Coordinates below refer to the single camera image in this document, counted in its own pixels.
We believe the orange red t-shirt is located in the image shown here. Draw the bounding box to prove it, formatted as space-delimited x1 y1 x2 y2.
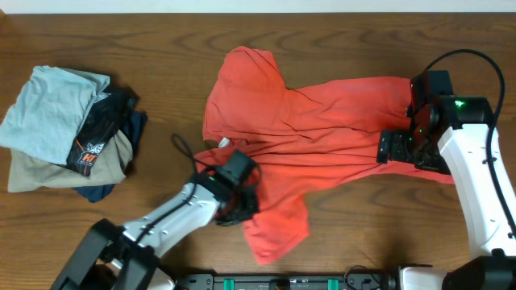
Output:
197 46 452 264

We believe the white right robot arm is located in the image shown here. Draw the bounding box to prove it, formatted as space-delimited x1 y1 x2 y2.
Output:
377 96 515 289

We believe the navy blue folded garment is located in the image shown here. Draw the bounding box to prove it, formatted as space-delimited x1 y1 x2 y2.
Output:
73 111 148 203

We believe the light blue folded shirt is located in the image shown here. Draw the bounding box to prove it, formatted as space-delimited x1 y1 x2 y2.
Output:
1 65 110 165

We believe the black shirt with orange print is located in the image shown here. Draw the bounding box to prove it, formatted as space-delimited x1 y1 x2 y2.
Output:
64 87 137 176

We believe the beige folded shirt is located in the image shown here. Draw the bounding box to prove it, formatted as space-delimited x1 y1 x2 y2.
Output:
7 131 133 193

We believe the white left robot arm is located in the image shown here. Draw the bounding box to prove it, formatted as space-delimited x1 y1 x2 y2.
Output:
52 174 258 289

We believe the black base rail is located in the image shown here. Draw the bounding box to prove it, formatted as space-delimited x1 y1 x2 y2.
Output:
175 265 400 290

